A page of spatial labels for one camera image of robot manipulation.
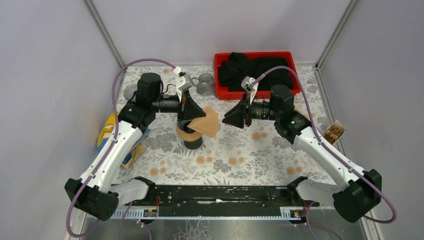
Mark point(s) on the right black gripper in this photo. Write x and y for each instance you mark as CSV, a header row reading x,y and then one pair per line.
x,y
236,116

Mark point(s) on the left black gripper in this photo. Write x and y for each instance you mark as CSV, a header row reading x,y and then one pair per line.
x,y
182,106

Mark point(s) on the brown paper coffee filter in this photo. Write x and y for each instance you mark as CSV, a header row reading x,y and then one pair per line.
x,y
207,125

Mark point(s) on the dark glass carafe red rim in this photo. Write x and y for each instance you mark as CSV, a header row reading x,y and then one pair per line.
x,y
194,144

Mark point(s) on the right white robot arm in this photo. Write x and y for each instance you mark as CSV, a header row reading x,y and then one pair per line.
x,y
355,190

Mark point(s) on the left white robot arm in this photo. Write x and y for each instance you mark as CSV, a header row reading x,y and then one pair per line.
x,y
93,192

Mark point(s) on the floral table mat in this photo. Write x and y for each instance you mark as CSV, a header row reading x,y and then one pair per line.
x,y
255,155

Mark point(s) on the black cloth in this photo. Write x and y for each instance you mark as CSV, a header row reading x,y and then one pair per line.
x,y
232,72

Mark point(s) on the yellow blue cartoon book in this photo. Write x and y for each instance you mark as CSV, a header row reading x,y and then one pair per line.
x,y
134,152

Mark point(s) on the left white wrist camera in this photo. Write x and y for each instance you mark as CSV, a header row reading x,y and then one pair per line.
x,y
183,82

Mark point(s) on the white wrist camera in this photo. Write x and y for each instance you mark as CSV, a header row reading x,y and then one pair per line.
x,y
183,82
250,85

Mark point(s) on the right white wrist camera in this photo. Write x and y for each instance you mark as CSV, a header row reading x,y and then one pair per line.
x,y
250,85

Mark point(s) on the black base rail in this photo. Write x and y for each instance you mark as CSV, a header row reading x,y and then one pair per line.
x,y
203,201

